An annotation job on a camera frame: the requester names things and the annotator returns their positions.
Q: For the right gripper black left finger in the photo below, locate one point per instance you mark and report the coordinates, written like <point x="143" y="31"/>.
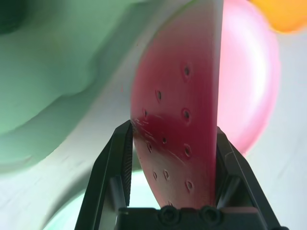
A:
<point x="105" y="179"/>

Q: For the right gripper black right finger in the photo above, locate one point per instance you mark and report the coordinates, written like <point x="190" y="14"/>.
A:
<point x="242" y="182"/>

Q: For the red toy watermelon slice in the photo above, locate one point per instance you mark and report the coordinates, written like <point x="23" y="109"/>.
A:
<point x="180" y="107"/>

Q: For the pink plastic plate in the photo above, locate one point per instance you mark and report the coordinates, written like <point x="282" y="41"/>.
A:
<point x="247" y="72"/>

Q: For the green cutting board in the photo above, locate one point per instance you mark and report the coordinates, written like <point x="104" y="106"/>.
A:
<point x="48" y="60"/>

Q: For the yellow plastic plate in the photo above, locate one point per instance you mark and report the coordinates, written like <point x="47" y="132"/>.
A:
<point x="287" y="14"/>

